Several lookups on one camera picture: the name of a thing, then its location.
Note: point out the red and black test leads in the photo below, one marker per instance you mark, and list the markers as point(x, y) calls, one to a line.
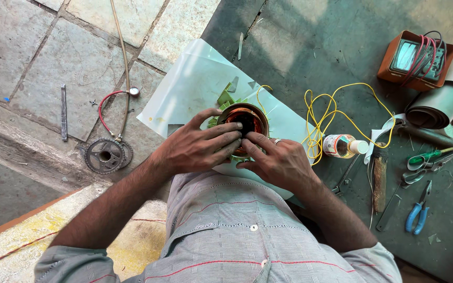
point(427, 55)

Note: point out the person's right hand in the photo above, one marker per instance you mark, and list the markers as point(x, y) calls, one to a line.
point(281, 165)

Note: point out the green insulation paper strips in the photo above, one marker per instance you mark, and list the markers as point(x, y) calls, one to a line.
point(225, 97)

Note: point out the white insulation paper sheet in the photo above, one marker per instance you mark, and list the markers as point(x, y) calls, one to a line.
point(195, 82)

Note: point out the multimeter in brown case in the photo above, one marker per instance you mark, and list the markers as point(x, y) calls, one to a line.
point(405, 59)

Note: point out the grey checked shirt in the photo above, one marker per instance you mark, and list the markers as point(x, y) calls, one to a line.
point(230, 243)

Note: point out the metal hammer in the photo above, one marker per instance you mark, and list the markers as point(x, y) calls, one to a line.
point(427, 133)

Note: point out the person's left hand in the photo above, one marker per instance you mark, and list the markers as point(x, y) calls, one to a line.
point(195, 147)

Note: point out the grey paper offcut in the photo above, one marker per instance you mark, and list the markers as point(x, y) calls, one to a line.
point(174, 129)

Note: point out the small clear bottle white cap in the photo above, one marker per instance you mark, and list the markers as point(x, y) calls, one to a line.
point(342, 146)

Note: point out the flat metal blade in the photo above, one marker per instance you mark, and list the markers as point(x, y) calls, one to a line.
point(387, 214)

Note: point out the grey insulation paper roll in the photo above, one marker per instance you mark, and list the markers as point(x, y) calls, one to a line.
point(442, 98)

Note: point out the flat metal bar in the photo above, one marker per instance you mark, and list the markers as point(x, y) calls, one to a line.
point(63, 114)

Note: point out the small metal star piece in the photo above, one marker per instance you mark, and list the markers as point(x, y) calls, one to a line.
point(93, 102)

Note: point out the motor stator with copper winding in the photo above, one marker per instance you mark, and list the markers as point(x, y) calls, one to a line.
point(256, 118)

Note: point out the narrow grey paper strip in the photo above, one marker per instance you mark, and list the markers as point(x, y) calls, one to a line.
point(240, 46)

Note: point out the steel scissors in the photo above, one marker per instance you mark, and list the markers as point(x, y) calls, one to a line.
point(419, 173)

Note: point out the bare metal pliers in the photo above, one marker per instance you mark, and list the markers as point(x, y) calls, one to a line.
point(344, 180)

